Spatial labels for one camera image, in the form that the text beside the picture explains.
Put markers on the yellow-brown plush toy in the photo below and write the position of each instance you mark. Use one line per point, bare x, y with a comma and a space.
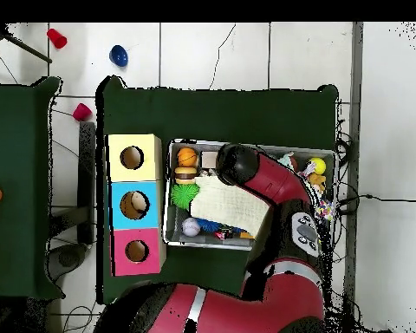
317, 180

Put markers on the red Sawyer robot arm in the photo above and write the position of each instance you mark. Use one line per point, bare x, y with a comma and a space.
274, 184

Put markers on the wooden three-hole sorting box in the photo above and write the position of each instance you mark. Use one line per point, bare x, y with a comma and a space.
124, 173

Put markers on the toy hamburger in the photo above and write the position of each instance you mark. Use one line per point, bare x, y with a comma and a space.
185, 175

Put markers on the plain wooden block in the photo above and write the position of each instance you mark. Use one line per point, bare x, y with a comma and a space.
209, 159

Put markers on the cream waffle cloth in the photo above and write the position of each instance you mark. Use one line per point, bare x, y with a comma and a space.
222, 204

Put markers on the green spiky rubber ball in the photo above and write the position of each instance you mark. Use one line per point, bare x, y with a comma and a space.
183, 195

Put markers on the orange toy basketball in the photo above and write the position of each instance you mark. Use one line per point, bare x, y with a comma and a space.
187, 156

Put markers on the white baseball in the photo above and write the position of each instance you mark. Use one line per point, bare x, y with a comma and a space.
191, 227

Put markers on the dark green tablecloth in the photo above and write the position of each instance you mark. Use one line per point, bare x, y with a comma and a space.
211, 114

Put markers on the yellow ball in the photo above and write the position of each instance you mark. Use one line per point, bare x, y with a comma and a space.
318, 165

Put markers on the colourful heart print cloth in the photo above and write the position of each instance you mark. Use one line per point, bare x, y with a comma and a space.
324, 208

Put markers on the magenta plastic cup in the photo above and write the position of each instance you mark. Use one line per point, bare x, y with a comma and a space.
81, 112

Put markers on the blue plastic cup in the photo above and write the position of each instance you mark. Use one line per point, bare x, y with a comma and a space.
119, 55

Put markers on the side table with green cloth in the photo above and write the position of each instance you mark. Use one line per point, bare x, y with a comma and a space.
14, 138

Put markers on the red plastic cup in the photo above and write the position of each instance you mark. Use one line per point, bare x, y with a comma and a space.
57, 38

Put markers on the black tripod leg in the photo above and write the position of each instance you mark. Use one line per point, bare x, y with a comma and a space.
27, 48

